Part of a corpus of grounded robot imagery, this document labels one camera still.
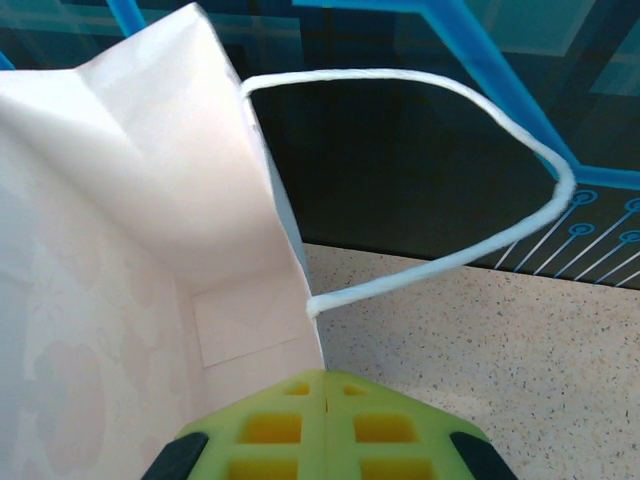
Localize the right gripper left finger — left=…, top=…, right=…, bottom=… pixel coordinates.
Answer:
left=142, top=370, right=327, bottom=480

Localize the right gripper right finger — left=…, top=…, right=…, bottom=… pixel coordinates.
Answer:
left=325, top=370, right=516, bottom=480

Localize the white red-flowered paper gift bag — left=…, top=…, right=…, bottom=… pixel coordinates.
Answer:
left=0, top=2, right=577, bottom=480

